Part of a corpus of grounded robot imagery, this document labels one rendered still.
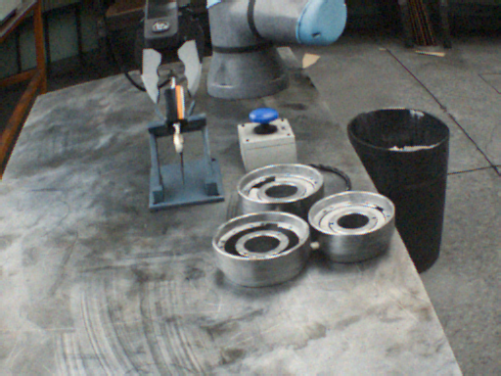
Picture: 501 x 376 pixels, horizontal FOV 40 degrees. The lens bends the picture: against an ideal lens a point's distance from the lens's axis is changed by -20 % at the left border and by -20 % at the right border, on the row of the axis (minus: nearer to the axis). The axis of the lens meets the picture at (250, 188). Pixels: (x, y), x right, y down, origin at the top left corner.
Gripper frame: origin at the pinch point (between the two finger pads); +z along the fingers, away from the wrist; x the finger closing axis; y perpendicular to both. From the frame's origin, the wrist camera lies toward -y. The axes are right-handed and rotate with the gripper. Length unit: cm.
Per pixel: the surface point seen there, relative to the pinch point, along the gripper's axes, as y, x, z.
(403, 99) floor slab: 234, -97, 93
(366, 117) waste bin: 110, -50, 51
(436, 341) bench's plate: -49, -24, 13
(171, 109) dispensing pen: -2.6, 0.4, 1.3
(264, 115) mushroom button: 0.6, -12.0, 5.4
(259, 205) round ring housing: -18.3, -8.9, 9.2
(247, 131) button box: 2.4, -9.4, 8.3
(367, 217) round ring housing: -23.7, -20.9, 10.1
